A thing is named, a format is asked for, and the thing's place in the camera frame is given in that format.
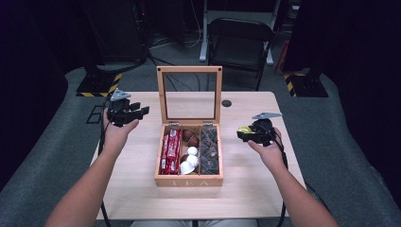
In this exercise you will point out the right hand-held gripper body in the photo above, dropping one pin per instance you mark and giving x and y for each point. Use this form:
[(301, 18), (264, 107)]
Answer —
[(263, 130)]

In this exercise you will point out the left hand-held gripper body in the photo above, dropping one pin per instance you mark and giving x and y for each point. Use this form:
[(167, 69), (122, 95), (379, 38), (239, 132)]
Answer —
[(119, 112)]

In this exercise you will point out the yellow-green round capsule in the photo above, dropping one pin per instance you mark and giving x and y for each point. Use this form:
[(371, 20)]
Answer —
[(245, 129)]

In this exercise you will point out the wooden tea box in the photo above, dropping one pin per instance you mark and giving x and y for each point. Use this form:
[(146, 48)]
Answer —
[(189, 181)]

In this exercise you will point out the person's left hand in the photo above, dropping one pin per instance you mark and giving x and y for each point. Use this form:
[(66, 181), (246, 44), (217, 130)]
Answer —
[(115, 137)]

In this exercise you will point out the person's right hand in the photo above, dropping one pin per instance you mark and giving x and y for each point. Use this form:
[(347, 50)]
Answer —
[(272, 156)]

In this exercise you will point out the black striped stand base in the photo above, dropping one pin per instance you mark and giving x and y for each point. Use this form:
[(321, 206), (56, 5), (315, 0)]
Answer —
[(97, 85), (307, 86)]

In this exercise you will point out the dark pyramid tea bag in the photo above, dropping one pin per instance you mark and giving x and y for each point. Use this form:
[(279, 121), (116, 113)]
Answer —
[(211, 154), (208, 133), (209, 166), (207, 144)]

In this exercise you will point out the black table grommet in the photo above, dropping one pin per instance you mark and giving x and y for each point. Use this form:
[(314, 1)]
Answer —
[(226, 103)]

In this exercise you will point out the red snack packet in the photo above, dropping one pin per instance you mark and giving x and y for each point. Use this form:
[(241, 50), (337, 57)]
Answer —
[(164, 154), (174, 148)]

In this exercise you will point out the brown capsule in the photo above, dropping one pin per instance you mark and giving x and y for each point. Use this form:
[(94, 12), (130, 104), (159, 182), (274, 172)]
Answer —
[(184, 158), (194, 141), (188, 134)]

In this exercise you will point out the wooden table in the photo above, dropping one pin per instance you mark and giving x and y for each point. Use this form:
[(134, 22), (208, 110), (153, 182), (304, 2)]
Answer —
[(246, 189)]

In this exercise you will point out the white capsule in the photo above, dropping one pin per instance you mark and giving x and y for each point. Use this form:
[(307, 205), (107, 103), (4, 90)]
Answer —
[(192, 151), (186, 169), (193, 160)]

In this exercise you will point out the red object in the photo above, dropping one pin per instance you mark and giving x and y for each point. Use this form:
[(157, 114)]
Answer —
[(281, 56)]

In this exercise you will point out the black equipment cabinet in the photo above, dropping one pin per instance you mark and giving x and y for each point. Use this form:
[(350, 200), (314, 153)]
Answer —
[(116, 31)]

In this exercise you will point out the black folding chair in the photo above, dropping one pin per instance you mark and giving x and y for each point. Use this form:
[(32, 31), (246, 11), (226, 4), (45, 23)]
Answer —
[(239, 47)]

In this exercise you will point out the dark curtain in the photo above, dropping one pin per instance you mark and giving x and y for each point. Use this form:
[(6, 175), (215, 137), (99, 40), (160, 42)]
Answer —
[(28, 94), (362, 63)]

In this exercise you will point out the white desk frame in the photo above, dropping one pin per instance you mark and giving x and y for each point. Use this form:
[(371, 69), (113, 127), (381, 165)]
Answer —
[(203, 38)]

